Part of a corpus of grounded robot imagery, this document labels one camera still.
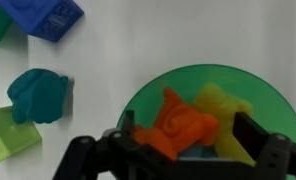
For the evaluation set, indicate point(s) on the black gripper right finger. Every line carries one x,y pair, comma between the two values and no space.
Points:
254,136

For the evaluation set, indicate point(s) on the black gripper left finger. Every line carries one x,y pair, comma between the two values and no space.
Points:
98,156

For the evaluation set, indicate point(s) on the orange snail toy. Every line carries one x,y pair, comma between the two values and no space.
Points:
178,130

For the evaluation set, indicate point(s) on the yellow soft toy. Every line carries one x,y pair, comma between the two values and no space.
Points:
224,113

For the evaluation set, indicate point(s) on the teal soft animal toy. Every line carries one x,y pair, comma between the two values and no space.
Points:
38,95

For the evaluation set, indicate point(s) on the green translucent plastic bowl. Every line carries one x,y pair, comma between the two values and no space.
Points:
221,80

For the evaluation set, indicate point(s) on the light green soft block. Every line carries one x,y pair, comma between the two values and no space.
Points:
8,140

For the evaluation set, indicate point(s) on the blue soft block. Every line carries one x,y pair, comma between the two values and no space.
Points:
41,16

